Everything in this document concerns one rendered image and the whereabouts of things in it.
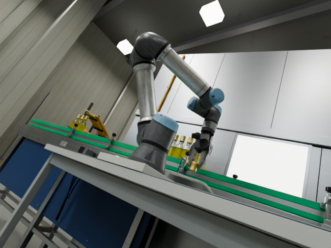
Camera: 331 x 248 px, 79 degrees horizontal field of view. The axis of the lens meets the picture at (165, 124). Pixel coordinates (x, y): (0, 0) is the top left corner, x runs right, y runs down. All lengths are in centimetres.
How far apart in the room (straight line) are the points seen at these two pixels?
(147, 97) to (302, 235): 75
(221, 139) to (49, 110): 746
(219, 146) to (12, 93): 526
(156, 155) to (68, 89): 803
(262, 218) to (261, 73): 147
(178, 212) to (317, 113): 123
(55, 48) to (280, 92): 571
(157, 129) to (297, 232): 52
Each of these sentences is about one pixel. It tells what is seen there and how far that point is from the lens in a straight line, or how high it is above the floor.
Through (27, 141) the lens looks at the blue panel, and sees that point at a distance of 231.
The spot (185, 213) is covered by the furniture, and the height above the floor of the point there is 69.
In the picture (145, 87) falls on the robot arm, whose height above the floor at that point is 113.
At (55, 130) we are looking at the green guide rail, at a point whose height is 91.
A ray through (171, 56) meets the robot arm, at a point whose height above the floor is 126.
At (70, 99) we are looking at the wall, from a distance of 865.
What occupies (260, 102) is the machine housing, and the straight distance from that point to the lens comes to 163.
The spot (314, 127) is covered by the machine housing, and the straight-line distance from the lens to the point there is 154.
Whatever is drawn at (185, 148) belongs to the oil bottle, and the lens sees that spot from 132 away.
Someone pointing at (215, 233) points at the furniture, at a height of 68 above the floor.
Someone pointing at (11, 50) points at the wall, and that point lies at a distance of 839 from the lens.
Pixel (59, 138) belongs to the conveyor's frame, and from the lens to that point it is 191.
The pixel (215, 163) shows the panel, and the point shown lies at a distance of 140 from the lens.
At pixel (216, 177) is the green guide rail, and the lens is 119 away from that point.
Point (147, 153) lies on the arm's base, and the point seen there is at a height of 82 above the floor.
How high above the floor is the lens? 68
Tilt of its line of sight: 21 degrees up
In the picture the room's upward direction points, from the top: 24 degrees clockwise
